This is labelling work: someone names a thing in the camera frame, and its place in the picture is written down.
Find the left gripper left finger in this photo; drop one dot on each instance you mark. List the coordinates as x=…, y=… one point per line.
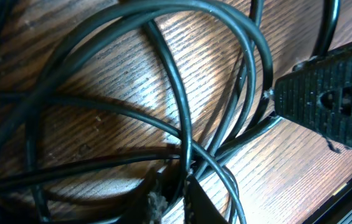
x=148, y=203

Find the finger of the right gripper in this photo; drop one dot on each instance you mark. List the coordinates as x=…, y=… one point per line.
x=319, y=95

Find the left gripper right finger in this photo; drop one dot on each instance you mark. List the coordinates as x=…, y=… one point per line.
x=198, y=208

